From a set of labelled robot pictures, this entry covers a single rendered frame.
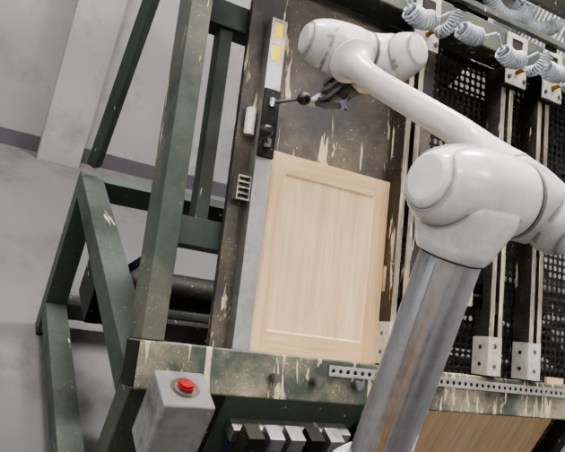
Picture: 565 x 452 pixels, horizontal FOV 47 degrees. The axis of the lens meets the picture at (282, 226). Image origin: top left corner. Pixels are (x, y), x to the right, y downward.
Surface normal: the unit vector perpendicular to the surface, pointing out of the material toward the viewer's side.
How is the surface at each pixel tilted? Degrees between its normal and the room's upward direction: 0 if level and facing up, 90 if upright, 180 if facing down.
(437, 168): 88
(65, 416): 0
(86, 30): 90
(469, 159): 34
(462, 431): 90
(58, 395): 0
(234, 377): 56
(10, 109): 90
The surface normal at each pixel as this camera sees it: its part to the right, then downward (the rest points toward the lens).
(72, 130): 0.30, 0.45
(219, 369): 0.49, -0.11
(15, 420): 0.37, -0.87
